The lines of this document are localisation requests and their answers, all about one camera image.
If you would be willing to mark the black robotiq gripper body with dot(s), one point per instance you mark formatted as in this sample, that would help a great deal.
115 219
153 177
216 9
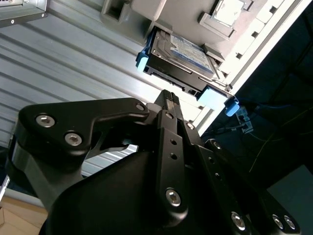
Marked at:
110 200

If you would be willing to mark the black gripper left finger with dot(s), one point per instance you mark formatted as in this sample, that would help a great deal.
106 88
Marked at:
53 129

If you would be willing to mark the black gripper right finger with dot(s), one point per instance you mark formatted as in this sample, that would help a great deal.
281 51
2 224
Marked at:
220 171

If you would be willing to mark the hard disk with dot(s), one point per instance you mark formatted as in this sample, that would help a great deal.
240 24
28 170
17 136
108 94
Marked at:
188 51

